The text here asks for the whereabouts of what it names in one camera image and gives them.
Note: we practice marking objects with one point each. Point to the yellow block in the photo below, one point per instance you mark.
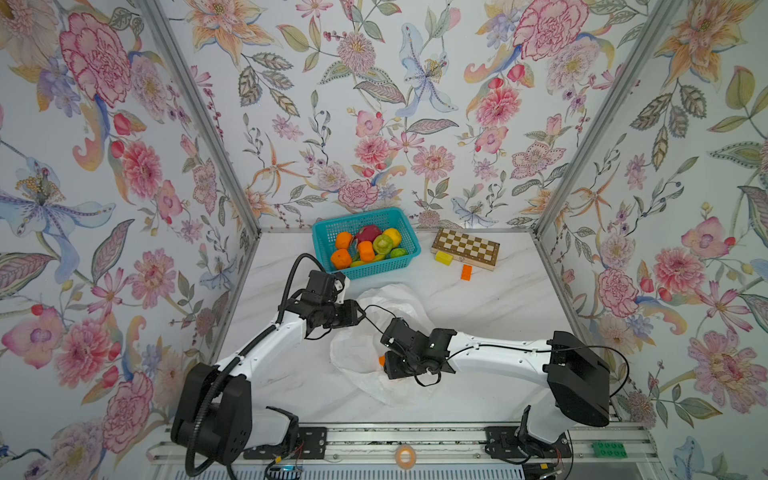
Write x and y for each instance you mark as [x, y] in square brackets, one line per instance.
[443, 258]

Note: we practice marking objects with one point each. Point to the pink dragon fruit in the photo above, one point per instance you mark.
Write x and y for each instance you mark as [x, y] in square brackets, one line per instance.
[368, 233]

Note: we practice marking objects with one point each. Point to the aluminium corner post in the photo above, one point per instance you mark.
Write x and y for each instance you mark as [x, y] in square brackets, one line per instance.
[641, 52]
[163, 35]

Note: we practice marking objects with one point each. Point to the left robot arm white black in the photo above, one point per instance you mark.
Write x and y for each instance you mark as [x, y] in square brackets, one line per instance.
[217, 420]

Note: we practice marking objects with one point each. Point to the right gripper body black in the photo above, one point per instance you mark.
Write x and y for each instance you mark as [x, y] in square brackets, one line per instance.
[396, 368]

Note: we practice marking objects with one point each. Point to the green lego plate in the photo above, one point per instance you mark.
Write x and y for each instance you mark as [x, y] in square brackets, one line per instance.
[609, 450]

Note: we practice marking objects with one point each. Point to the left aluminium corner post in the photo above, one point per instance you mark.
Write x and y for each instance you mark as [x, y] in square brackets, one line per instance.
[163, 35]

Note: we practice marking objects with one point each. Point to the white translucent plastic bag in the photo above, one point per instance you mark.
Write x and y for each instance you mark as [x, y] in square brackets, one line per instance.
[355, 352]

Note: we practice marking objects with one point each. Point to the wooden chessboard box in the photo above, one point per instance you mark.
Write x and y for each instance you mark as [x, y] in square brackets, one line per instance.
[466, 248]

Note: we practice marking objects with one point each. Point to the right aluminium corner post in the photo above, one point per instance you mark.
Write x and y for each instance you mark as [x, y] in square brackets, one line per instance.
[641, 52]

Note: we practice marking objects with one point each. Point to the orange block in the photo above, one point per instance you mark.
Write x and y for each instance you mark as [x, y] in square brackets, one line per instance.
[466, 271]

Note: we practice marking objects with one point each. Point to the aluminium rail base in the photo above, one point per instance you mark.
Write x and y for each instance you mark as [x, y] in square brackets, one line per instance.
[447, 451]

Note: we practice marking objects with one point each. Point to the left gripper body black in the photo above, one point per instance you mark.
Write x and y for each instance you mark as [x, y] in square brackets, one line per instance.
[338, 316]

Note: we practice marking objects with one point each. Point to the orange fruit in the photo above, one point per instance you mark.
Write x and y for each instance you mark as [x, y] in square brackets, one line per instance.
[341, 259]
[343, 240]
[366, 251]

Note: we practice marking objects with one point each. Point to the yellow lemon toy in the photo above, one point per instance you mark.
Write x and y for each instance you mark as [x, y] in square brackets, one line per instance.
[394, 235]

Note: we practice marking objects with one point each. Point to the green pepper toy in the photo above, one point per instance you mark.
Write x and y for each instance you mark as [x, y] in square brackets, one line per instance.
[383, 244]

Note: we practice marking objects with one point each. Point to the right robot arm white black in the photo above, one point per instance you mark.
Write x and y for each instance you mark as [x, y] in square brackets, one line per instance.
[577, 378]

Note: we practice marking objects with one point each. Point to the teal plastic basket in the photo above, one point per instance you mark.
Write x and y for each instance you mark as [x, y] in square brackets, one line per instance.
[324, 234]

